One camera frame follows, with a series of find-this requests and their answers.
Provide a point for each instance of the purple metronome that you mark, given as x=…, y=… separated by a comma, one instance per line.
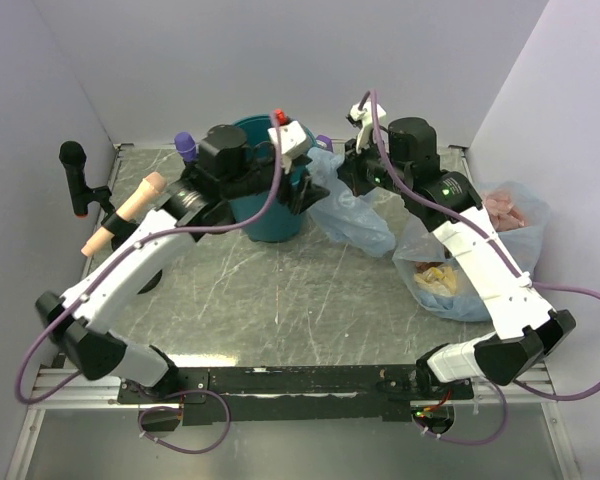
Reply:
x=325, y=143

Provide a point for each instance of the beige microphone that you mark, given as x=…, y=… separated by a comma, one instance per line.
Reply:
x=149, y=188

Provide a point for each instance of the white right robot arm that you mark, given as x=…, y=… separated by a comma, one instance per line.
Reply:
x=527, y=327

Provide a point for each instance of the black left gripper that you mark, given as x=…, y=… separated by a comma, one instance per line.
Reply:
x=301, y=197

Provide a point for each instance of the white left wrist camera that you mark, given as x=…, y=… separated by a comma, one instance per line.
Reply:
x=292, y=139

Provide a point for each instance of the light blue trash bag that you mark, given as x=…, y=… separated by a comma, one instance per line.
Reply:
x=342, y=216

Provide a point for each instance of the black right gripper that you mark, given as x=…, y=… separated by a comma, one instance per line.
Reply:
x=350, y=169

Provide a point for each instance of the purple microphone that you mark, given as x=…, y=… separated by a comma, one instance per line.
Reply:
x=186, y=147

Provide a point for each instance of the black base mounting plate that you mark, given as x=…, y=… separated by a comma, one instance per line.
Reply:
x=388, y=392

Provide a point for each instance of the black round stand base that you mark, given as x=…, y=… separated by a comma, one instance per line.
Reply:
x=152, y=283

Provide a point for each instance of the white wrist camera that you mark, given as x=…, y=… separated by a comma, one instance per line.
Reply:
x=292, y=139
x=361, y=118

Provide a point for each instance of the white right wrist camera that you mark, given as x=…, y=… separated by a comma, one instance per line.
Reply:
x=361, y=118

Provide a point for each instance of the teal plastic trash bin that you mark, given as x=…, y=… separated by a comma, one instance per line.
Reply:
x=278, y=223

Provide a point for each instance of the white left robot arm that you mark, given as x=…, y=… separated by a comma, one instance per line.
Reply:
x=226, y=168

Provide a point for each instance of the black microphone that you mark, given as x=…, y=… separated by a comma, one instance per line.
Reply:
x=73, y=160

